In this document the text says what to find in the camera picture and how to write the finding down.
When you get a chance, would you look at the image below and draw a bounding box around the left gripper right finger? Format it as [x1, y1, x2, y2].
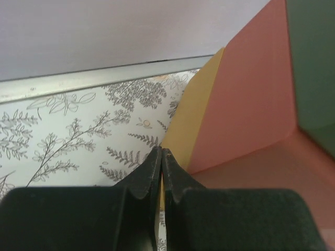
[161, 149, 328, 250]

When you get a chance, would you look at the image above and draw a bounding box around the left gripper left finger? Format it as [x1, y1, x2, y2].
[1, 146, 161, 250]

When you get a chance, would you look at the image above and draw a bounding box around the yellow drawer box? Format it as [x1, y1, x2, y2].
[154, 47, 227, 231]

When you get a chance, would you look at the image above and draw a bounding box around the red drawer box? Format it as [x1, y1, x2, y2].
[187, 1, 334, 230]

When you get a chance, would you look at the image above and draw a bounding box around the green drawer box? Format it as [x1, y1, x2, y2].
[286, 1, 334, 155]

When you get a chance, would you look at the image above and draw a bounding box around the floral table mat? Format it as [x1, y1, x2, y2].
[1, 70, 196, 196]

